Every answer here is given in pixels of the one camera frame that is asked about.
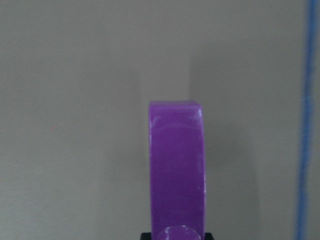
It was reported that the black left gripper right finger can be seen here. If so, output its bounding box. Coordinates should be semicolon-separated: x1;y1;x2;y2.
204;232;214;240

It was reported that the purple trapezoid block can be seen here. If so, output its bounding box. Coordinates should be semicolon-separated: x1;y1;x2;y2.
148;101;206;240

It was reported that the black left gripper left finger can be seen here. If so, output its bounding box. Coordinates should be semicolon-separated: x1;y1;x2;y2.
140;232;152;240

